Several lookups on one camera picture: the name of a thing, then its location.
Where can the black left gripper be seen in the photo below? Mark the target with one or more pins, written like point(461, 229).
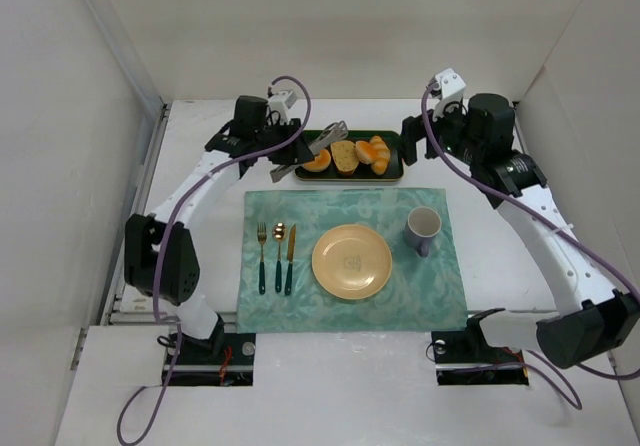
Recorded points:
point(291, 136)

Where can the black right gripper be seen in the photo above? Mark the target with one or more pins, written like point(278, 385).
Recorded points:
point(417, 133)

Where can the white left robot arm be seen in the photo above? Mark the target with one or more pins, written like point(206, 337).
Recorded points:
point(160, 259)

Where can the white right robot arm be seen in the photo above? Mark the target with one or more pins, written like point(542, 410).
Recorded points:
point(596, 308)

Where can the striped long bread roll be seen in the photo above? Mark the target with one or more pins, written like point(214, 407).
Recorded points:
point(381, 155)

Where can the seeded bread slice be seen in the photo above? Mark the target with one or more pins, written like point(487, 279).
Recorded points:
point(345, 157)

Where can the dark green serving tray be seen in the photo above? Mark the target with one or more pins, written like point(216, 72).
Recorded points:
point(363, 173)

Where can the round orange bun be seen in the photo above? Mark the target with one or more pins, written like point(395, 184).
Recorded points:
point(366, 152)

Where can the orange bagel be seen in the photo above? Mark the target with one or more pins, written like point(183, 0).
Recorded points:
point(320, 163)

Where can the purple mug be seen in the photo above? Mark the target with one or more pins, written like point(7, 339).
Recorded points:
point(422, 226)

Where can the yellow round plate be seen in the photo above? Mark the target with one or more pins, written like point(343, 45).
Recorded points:
point(352, 262)

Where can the teal patterned placemat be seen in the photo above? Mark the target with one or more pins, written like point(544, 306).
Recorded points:
point(422, 294)

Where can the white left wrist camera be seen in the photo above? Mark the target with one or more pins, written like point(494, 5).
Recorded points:
point(281, 102)

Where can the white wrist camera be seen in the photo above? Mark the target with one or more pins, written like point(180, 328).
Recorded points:
point(448, 89)
point(281, 102)

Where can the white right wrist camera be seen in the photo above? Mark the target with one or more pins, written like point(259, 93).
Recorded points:
point(448, 89)

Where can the gold spoon green handle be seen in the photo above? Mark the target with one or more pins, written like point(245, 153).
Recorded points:
point(279, 234)

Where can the gold fork green handle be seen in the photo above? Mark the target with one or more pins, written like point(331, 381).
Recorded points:
point(262, 238)

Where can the gold knife green handle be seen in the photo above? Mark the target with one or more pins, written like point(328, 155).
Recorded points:
point(290, 259)

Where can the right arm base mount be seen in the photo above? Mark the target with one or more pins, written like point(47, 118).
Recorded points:
point(461, 360)

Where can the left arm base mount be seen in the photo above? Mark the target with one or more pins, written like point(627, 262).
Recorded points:
point(232, 366)

